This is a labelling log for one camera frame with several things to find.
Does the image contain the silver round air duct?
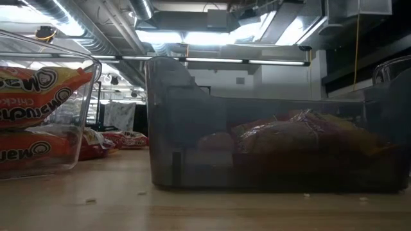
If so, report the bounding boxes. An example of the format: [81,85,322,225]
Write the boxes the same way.
[128,0,155,21]

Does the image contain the clear plastic bin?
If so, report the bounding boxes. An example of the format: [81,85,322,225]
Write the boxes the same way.
[372,55,411,86]
[0,29,103,180]

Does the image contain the black yellow cord reel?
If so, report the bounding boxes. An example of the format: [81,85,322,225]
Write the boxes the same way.
[34,25,58,43]

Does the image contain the orange Maruchan chicken noodle pack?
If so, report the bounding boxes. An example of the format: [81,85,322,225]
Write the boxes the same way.
[0,65,94,130]
[0,131,82,171]

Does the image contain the large ribbed air duct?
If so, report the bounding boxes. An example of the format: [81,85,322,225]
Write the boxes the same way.
[25,0,146,85]

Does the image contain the grey ceiling box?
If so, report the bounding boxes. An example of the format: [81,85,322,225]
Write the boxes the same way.
[206,8,233,31]

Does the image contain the long LED tube light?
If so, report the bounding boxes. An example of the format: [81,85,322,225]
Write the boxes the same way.
[92,54,311,67]

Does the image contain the white cloth cover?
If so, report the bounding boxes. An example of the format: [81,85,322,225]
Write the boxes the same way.
[103,101,137,132]

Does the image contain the bright ceiling light panel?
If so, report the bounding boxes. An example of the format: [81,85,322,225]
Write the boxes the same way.
[136,29,233,46]
[275,15,329,47]

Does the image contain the grey translucent plastic bin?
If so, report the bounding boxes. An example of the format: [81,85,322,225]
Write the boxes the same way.
[144,56,411,194]

